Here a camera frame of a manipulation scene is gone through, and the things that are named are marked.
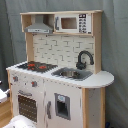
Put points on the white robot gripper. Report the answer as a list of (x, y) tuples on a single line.
[(3, 95)]

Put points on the white oven door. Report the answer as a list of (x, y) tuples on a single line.
[(29, 103)]

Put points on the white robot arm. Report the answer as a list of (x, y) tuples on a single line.
[(17, 121)]

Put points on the wooden toy kitchen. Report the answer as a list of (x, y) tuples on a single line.
[(87, 97)]

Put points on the left red oven knob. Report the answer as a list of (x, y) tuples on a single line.
[(15, 78)]

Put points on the red oven knob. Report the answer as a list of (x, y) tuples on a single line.
[(34, 83), (15, 78)]

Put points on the right red oven knob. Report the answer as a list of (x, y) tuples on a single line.
[(34, 83)]

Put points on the black toy stovetop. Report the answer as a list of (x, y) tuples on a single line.
[(37, 66)]

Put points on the grey fridge ice dispenser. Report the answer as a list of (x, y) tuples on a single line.
[(62, 106)]

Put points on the grey range hood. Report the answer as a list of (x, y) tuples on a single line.
[(40, 25)]

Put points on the grey toy sink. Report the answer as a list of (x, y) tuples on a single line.
[(71, 73)]

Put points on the black toy faucet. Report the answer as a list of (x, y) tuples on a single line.
[(81, 63)]

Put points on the toy microwave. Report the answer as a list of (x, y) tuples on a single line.
[(73, 23)]

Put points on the grey fridge door handle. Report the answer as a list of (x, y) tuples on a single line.
[(48, 109)]

